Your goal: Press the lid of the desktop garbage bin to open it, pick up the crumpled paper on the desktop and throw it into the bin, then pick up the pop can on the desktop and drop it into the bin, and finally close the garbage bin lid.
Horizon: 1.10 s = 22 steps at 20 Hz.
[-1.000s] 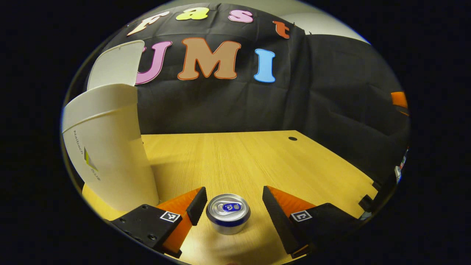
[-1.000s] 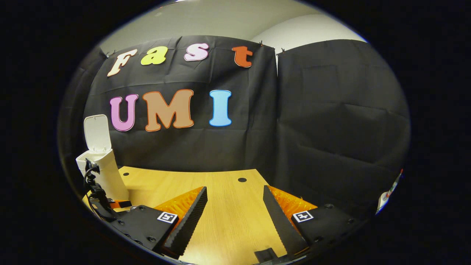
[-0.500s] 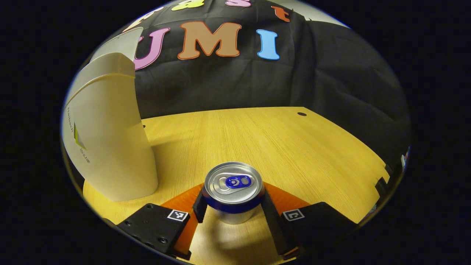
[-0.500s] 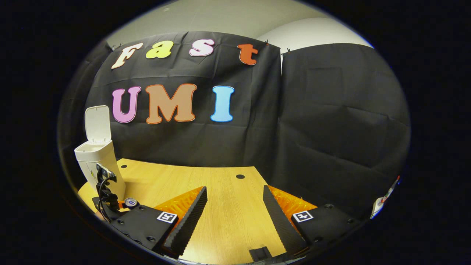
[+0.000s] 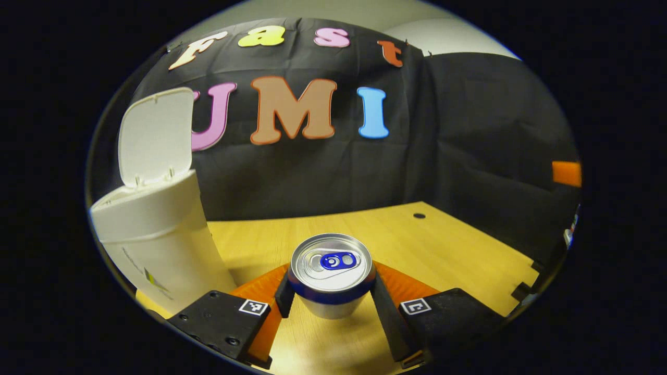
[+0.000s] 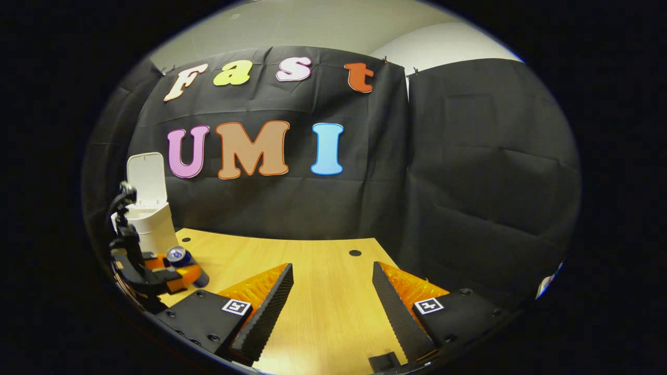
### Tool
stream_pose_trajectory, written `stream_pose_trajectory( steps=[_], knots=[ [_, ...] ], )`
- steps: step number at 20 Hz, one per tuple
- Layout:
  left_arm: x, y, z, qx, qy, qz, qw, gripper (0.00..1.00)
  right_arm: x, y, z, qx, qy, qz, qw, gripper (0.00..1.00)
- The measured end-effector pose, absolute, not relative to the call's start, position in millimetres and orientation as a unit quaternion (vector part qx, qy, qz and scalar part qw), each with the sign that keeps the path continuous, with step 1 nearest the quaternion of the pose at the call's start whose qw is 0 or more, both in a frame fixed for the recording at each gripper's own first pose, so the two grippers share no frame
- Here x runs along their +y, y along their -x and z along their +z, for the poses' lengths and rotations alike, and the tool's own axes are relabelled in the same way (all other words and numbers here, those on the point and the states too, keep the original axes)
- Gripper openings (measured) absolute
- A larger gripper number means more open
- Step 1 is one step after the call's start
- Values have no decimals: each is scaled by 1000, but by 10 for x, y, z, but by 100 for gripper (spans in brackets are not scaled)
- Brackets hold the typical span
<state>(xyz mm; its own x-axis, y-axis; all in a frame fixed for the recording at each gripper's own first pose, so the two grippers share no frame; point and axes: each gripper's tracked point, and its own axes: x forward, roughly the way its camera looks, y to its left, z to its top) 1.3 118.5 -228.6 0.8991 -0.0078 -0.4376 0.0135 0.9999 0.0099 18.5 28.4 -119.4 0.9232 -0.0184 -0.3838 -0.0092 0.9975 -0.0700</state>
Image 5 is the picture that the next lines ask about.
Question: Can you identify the wooden desktop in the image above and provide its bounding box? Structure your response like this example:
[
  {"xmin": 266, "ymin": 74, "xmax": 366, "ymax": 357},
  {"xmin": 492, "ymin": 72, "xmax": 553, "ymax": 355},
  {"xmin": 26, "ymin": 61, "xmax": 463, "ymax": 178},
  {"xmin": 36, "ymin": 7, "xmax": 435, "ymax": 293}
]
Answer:
[{"xmin": 134, "ymin": 201, "xmax": 544, "ymax": 375}]

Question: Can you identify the silver pop can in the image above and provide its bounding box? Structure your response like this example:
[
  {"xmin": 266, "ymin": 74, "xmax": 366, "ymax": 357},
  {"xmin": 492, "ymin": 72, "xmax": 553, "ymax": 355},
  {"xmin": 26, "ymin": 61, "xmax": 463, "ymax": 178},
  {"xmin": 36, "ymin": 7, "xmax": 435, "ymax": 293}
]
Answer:
[{"xmin": 287, "ymin": 232, "xmax": 377, "ymax": 320}]

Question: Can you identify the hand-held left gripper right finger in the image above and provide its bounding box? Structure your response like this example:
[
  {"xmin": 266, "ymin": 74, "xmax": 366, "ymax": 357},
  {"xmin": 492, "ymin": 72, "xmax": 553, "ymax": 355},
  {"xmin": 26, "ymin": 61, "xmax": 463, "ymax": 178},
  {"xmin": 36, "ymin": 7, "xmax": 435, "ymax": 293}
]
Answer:
[{"xmin": 368, "ymin": 260, "xmax": 506, "ymax": 368}]

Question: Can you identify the white desktop garbage bin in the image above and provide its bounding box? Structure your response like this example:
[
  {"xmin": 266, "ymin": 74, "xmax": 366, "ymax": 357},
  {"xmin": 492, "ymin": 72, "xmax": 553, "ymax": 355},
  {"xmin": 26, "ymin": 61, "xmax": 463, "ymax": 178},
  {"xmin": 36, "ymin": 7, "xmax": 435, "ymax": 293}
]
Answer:
[{"xmin": 89, "ymin": 86, "xmax": 238, "ymax": 316}]

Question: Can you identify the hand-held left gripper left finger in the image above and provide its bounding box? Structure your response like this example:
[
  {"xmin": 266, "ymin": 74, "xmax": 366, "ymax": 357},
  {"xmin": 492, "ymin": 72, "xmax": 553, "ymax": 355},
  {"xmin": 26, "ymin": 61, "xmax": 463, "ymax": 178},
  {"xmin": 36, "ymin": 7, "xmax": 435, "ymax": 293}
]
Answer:
[{"xmin": 167, "ymin": 263, "xmax": 295, "ymax": 371}]

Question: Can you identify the black backdrop cloth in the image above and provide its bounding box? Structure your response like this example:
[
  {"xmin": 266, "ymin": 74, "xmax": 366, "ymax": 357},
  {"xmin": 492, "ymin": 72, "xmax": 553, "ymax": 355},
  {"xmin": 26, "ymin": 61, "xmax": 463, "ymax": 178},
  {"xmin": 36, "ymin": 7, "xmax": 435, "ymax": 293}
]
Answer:
[{"xmin": 89, "ymin": 17, "xmax": 582, "ymax": 266}]

